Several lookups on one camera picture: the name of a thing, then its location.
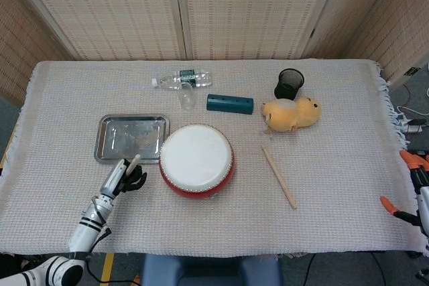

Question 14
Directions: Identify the wooden drumstick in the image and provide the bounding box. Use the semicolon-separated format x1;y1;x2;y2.
125;154;141;180
261;145;298;210

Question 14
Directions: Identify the red and white drum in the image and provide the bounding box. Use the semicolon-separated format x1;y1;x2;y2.
158;123;236;200

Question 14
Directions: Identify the silver metal tray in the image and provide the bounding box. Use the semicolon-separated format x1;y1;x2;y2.
93;113;171;165

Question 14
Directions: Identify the teal block with holes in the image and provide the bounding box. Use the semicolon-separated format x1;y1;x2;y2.
206;93;255;117

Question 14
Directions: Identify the clear plastic cup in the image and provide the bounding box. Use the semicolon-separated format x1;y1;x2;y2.
176;81;197;111

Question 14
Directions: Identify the clear plastic water bottle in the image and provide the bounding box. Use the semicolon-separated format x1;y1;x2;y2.
150;69;214;89

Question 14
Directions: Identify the black mesh pen cup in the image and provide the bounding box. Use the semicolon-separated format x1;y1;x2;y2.
273;68;306;100

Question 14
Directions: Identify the yellow plush toy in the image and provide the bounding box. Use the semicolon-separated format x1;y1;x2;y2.
261;96;322;135

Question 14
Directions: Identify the beige woven tablecloth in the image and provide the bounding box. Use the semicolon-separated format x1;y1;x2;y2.
0;59;426;255

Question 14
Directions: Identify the woven folding screen panel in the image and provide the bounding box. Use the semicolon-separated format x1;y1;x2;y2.
0;0;73;106
347;0;429;91
301;0;402;60
5;0;188;62
172;0;345;61

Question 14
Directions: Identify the red floor cable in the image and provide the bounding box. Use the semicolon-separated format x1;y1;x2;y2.
397;83;414;106

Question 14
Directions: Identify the white floor cable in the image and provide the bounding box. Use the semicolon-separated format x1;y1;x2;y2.
397;104;429;117

